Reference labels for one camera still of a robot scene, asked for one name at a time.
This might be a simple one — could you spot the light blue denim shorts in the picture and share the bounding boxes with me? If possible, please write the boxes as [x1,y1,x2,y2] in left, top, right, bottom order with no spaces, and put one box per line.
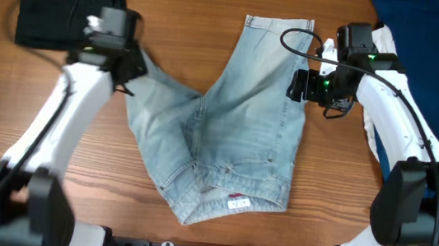
[126,16,315,225]

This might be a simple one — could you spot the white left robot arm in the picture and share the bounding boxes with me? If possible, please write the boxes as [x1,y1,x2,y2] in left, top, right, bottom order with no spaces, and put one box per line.
[0,34,147,246]

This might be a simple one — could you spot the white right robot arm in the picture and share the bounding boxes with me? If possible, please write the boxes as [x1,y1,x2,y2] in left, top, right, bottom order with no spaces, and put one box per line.
[287,53,439,246]

